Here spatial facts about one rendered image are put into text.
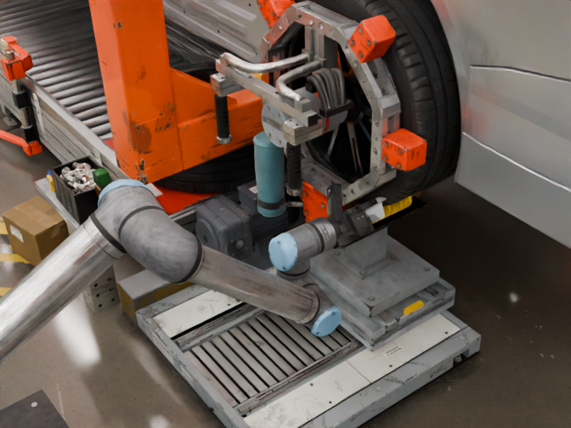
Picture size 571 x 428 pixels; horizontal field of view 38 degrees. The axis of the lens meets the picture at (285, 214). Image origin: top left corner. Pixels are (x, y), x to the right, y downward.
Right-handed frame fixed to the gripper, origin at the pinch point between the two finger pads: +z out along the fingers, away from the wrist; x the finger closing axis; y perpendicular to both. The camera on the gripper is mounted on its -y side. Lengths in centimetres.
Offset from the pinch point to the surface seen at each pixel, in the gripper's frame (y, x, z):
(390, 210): 3.9, -13.0, 10.3
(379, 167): -6.8, 14.5, -6.0
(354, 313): 28.5, -41.0, -0.6
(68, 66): -129, -181, -4
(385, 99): -20.8, 27.1, -4.1
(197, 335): 13, -67, -42
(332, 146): -21.0, -16.9, 4.5
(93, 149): -67, -105, -35
